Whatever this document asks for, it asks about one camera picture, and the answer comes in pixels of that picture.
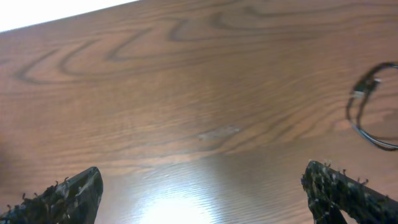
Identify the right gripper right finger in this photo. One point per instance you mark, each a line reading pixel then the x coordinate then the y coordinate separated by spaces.
pixel 331 192

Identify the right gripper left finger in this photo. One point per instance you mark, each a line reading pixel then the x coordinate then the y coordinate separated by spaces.
pixel 74 201

